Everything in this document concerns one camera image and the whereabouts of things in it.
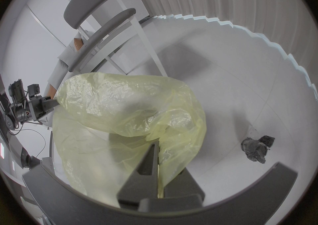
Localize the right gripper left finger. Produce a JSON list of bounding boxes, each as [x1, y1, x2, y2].
[[117, 140, 159, 210]]

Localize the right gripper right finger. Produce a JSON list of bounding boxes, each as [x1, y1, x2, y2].
[[163, 169, 206, 201]]

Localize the yellow plastic bag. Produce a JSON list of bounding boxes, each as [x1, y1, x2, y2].
[[52, 72, 207, 206]]

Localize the crumpled black plastic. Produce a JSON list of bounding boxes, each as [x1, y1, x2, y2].
[[240, 135, 276, 164]]

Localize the pale grey sofa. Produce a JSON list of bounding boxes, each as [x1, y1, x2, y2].
[[48, 31, 86, 96]]

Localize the grey and white chair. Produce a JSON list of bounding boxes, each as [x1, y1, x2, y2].
[[63, 0, 168, 78]]

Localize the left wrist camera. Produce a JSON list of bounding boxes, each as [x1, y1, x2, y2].
[[27, 83, 42, 97]]

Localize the black cable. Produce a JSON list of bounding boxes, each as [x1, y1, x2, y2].
[[7, 129, 47, 158]]

